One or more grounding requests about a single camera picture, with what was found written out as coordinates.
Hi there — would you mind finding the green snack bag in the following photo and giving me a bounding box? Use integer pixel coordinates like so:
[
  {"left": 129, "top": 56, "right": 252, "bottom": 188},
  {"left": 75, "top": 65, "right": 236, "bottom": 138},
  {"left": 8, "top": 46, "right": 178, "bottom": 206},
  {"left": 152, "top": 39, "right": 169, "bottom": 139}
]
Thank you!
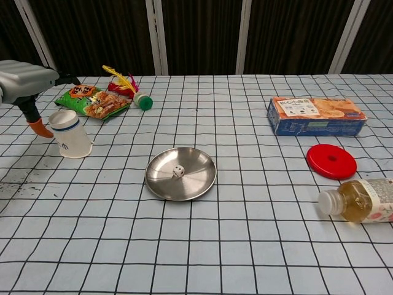
[{"left": 54, "top": 84, "right": 132, "bottom": 121}]

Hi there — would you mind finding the clear tea bottle white cap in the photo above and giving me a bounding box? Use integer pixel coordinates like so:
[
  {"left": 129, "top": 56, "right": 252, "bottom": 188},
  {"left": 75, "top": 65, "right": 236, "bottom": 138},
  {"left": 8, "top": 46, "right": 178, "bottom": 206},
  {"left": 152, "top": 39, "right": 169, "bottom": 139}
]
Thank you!
[{"left": 317, "top": 178, "right": 393, "bottom": 224}]

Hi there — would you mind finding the light blue checked tablecloth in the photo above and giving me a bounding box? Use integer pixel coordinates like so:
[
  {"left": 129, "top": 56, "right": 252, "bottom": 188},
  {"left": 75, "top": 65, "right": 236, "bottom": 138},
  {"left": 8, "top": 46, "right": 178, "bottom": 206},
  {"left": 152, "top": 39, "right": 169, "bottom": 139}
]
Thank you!
[{"left": 0, "top": 73, "right": 393, "bottom": 295}]

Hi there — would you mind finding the white metal partition post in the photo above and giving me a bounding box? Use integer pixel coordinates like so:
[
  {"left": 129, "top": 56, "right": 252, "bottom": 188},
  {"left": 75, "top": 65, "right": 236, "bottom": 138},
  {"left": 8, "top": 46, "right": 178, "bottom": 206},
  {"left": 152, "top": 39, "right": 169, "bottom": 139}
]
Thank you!
[
  {"left": 144, "top": 0, "right": 169, "bottom": 76},
  {"left": 236, "top": 0, "right": 253, "bottom": 75},
  {"left": 330, "top": 0, "right": 365, "bottom": 75},
  {"left": 14, "top": 0, "right": 60, "bottom": 77}
]

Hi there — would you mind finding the red round disc lid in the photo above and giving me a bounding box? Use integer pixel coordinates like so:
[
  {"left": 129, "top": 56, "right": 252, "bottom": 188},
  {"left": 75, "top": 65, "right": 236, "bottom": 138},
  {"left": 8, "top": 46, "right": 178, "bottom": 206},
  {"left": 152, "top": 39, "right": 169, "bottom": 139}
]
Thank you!
[{"left": 306, "top": 143, "right": 358, "bottom": 181}]

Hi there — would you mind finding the colourful feather shuttlecock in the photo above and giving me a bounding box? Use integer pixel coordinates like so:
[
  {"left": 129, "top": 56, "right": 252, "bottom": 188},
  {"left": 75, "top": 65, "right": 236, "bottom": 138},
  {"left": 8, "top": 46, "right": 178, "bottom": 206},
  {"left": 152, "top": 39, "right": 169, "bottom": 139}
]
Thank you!
[{"left": 102, "top": 65, "right": 154, "bottom": 111}]

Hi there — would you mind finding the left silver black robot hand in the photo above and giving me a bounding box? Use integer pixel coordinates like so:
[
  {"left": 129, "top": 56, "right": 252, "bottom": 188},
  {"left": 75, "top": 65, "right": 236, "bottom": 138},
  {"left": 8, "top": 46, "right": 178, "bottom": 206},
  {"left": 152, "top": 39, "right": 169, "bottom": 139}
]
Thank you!
[{"left": 0, "top": 60, "right": 81, "bottom": 140}]

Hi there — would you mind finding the white paper cup blue stripe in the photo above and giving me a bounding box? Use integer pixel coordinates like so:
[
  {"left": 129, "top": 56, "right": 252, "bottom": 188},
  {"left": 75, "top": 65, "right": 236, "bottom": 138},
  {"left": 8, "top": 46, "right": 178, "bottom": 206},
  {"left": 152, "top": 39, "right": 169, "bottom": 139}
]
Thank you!
[{"left": 48, "top": 109, "right": 93, "bottom": 159}]

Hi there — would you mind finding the round stainless steel plate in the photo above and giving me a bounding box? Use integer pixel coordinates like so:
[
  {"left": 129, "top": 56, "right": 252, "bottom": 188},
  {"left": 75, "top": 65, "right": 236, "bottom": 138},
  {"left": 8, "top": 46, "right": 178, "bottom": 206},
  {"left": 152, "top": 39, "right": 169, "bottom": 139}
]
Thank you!
[{"left": 145, "top": 146, "right": 218, "bottom": 201}]

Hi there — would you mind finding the orange blue cookie box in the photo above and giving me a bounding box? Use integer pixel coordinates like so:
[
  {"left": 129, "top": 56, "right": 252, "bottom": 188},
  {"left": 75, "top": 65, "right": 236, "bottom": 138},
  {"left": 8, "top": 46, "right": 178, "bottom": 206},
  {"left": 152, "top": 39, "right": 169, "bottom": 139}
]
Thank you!
[{"left": 266, "top": 96, "right": 368, "bottom": 137}]

